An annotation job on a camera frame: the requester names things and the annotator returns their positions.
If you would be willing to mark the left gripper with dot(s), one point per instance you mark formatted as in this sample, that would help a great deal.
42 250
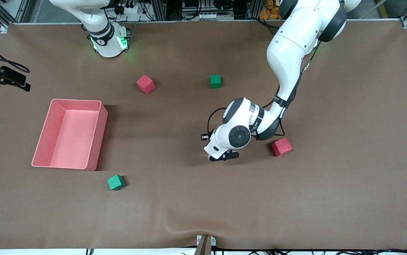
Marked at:
211 132

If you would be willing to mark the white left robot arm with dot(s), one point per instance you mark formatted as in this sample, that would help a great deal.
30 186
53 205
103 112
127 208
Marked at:
288 46

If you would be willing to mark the red foam cube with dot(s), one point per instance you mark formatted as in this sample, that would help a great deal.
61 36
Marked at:
281 147
145 84

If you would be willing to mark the brown table cover mat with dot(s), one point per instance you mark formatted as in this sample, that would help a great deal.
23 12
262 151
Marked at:
189 198

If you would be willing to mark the green foam cube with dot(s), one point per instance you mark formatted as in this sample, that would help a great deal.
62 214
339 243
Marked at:
215 81
115 182

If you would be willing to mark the pink plastic tray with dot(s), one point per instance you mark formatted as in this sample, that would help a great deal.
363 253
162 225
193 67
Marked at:
72 134

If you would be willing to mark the white power strip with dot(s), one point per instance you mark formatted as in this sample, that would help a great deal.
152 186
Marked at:
129 10

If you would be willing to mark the orange packets pile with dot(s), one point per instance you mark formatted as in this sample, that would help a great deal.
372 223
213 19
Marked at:
269 10

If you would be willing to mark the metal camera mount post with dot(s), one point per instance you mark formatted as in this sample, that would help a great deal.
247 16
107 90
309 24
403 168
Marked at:
204 246

